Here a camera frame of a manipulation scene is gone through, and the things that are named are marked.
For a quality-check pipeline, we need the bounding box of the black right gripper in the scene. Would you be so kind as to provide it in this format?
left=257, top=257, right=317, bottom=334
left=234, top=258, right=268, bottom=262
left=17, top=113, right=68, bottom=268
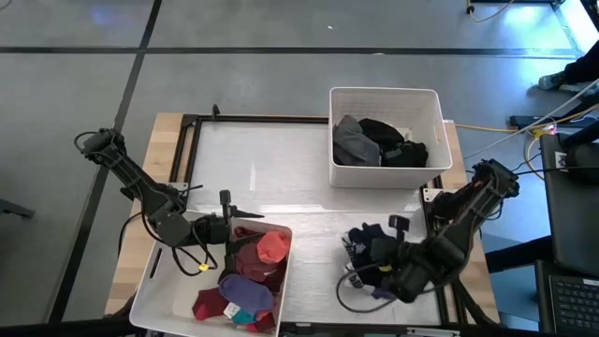
left=367, top=213, right=439, bottom=304

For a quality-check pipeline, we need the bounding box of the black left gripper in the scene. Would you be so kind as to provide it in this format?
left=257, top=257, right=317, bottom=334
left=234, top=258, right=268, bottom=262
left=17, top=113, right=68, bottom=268
left=190, top=189, right=266, bottom=283

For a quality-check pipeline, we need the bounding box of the coral garment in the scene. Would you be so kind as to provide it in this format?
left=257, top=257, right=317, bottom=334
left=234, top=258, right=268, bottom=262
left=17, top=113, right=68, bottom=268
left=256, top=230, right=292, bottom=265

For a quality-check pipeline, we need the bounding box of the purple garment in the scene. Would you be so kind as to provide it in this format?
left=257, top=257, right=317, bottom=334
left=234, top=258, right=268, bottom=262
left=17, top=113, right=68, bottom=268
left=217, top=273, right=276, bottom=315

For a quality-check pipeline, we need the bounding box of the dark red small garment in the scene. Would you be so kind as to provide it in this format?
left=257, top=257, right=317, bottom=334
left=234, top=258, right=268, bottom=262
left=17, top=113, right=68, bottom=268
left=191, top=286, right=232, bottom=323

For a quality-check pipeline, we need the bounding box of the teal garment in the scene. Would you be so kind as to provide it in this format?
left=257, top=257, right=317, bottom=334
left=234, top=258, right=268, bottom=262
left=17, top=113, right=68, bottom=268
left=230, top=306, right=257, bottom=327

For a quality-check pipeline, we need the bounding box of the maroon garment pink edge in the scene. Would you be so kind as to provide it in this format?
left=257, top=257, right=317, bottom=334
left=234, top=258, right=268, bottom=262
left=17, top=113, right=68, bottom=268
left=245, top=311, right=278, bottom=335

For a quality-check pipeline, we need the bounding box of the large black garment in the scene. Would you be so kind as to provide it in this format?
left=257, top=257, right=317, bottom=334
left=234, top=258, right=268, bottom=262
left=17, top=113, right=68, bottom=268
left=380, top=139, right=430, bottom=169

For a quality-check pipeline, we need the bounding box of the dark grey Puma boxer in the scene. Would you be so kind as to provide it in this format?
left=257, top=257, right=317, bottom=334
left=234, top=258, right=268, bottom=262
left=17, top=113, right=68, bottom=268
left=332, top=114, right=382, bottom=168

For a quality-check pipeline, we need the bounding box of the black diagonal support strut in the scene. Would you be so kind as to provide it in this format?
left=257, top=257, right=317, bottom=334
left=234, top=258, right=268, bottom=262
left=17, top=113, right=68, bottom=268
left=448, top=275, right=500, bottom=327

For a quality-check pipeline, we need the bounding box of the white perforated plastic bin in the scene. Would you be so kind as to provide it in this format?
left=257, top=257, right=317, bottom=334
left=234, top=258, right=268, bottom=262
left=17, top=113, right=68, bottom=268
left=128, top=208, right=295, bottom=337
left=328, top=86, right=454, bottom=190

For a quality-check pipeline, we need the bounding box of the black laptop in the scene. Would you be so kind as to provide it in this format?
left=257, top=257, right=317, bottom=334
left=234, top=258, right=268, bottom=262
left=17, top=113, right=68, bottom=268
left=534, top=259, right=599, bottom=337

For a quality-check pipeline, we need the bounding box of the black power strip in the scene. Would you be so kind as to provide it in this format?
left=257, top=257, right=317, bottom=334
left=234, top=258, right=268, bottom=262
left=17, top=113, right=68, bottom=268
left=508, top=114, right=559, bottom=130

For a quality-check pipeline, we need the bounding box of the dark grey floor object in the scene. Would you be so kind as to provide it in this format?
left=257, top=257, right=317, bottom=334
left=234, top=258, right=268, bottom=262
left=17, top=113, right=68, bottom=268
left=0, top=198, right=37, bottom=219

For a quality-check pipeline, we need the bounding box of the person's shoe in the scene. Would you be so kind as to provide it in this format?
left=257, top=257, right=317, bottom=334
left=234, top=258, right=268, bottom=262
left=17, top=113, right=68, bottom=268
left=537, top=70, right=568, bottom=92

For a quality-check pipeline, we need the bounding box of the person's leg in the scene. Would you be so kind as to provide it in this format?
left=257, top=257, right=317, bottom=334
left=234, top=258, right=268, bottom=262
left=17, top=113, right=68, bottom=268
left=562, top=40, right=599, bottom=86

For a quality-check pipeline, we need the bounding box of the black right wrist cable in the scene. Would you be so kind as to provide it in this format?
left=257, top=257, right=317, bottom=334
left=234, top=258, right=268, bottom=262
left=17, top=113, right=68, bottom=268
left=335, top=269, right=402, bottom=315

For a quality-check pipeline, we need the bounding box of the blue cable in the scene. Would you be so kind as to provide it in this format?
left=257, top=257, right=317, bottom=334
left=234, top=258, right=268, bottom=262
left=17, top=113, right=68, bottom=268
left=484, top=196, right=505, bottom=221

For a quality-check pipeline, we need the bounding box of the white cable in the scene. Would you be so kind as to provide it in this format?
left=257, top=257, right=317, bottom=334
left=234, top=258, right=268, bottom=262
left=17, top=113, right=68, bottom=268
left=461, top=78, right=599, bottom=161

